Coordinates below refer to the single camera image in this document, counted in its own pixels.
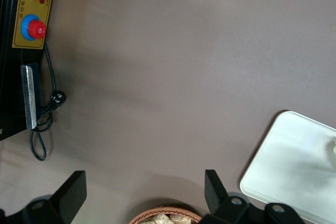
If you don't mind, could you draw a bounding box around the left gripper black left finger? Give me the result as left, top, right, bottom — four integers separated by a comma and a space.
23, 170, 87, 224

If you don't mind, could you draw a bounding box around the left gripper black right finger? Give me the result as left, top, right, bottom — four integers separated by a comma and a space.
202, 169, 249, 224

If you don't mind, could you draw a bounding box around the beige rectangular tray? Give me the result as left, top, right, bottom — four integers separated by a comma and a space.
239, 110, 336, 224

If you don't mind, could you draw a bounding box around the clear-wrapped rice cracker packet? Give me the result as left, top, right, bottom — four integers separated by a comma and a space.
169, 215, 194, 224
149, 214, 171, 224

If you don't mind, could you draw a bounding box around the round wicker basket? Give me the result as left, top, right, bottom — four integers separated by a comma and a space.
128, 205, 203, 224

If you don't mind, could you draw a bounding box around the silver metal bar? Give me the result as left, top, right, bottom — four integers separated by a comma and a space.
20, 64, 37, 130

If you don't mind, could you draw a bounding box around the black machine with yellow panel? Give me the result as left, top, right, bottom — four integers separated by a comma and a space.
0, 0, 58, 141

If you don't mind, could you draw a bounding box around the red emergency stop button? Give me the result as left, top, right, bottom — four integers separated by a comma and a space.
20, 14, 47, 41

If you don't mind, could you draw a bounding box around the black power cord with plug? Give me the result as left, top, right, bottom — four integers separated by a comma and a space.
29, 42, 67, 162

